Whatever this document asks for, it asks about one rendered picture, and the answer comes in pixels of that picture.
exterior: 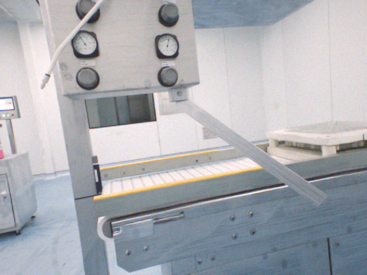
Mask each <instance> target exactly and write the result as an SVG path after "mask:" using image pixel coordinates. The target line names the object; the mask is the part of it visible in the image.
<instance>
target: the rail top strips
mask: <svg viewBox="0 0 367 275"><path fill-rule="evenodd" d="M216 151H218V150H211V151H205V152H198V153H192V154H185V155H181V156H174V157H168V158H161V159H154V160H148V161H144V162H137V163H130V164H123V165H117V166H110V167H105V168H101V169H100V170H105V169H112V168H119V167H123V166H129V165H136V164H142V163H149V162H156V161H159V160H166V159H173V158H180V157H186V156H193V155H197V154H203V153H210V152H216ZM261 169H263V168H262V167H260V166H257V167H253V168H248V169H242V170H236V171H235V170H233V171H227V172H222V173H217V174H212V175H206V176H200V177H195V178H189V179H185V180H179V181H174V182H168V183H162V184H156V185H152V186H147V187H141V188H135V189H130V190H124V191H120V192H117V193H111V194H105V195H100V196H94V199H93V200H94V201H95V200H100V199H106V198H113V197H116V196H119V195H125V194H130V193H136V192H142V191H146V190H151V189H156V188H162V187H168V186H173V185H177V184H183V183H188V182H194V181H200V180H205V179H210V178H214V177H220V176H226V175H231V174H237V173H244V172H250V171H255V170H261Z"/></svg>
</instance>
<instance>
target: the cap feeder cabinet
mask: <svg viewBox="0 0 367 275"><path fill-rule="evenodd" d="M37 208H38V205H37V199H36V195H35V189H34V183H33V177H32V171H31V165H30V160H29V151H26V152H18V153H17V154H12V153H9V154H4V158H3V159H0V234H2V233H3V232H9V231H15V230H17V232H16V234H15V236H17V235H20V234H21V233H20V232H19V230H18V229H21V228H22V226H24V225H25V224H26V222H27V221H28V220H29V219H30V217H31V218H34V217H35V216H34V213H36V211H37Z"/></svg>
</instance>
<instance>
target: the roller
mask: <svg viewBox="0 0 367 275"><path fill-rule="evenodd" d="M118 218H121V217H117V218H112V219H108V220H107V221H106V222H105V223H104V224H103V226H102V230H103V234H104V235H105V236H106V237H108V238H113V229H112V225H111V221H112V220H113V219H118Z"/></svg>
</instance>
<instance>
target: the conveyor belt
mask: <svg viewBox="0 0 367 275"><path fill-rule="evenodd" d="M271 157H273V158H274V159H275V160H277V161H278V162H280V163H286V162H292V161H295V160H291V159H287V158H282V157H277V156H271ZM257 166H259V165H257V164H256V163H255V162H253V161H252V160H250V159H249V158H244V159H238V160H232V161H228V162H222V163H216V164H214V163H212V164H207V165H201V166H194V167H191V168H184V169H178V170H172V171H166V172H160V173H156V174H150V175H144V176H138V177H131V178H125V179H122V180H118V181H112V182H108V183H107V184H106V185H105V186H104V187H103V189H102V195H105V194H111V193H117V192H120V191H124V190H130V189H135V188H141V187H147V186H152V185H156V184H162V183H168V182H174V181H179V180H185V179H189V178H195V177H200V176H206V175H212V174H217V173H222V172H227V171H233V170H235V171H236V170H242V169H248V168H253V167H257ZM362 168H367V165H362V166H356V167H353V168H347V169H341V170H336V171H330V172H329V171H327V172H322V173H318V174H313V175H308V176H302V178H304V179H307V178H311V177H317V176H323V175H331V174H336V173H340V172H345V171H351V170H356V169H362ZM282 183H283V182H282V181H277V182H272V183H266V184H261V185H258V186H253V187H245V188H239V189H234V190H229V191H225V192H220V193H216V194H210V195H205V196H200V197H196V198H191V199H186V200H180V201H175V202H170V203H167V204H161V205H156V206H151V207H145V208H140V209H137V210H131V211H127V212H124V213H119V214H113V215H110V216H105V217H99V219H98V234H99V237H100V238H101V239H102V240H105V241H108V242H111V241H114V238H108V237H106V236H105V235H104V234H103V230H102V226H103V224H104V223H105V222H106V221H107V220H108V219H112V218H117V217H121V218H123V217H128V216H131V215H132V214H133V213H138V212H144V211H149V210H154V209H157V208H162V207H168V206H173V205H178V204H183V203H187V202H192V201H197V200H202V199H207V198H212V197H216V196H221V195H226V194H231V193H236V192H241V191H244V190H252V189H257V188H263V187H268V186H273V185H277V184H282Z"/></svg>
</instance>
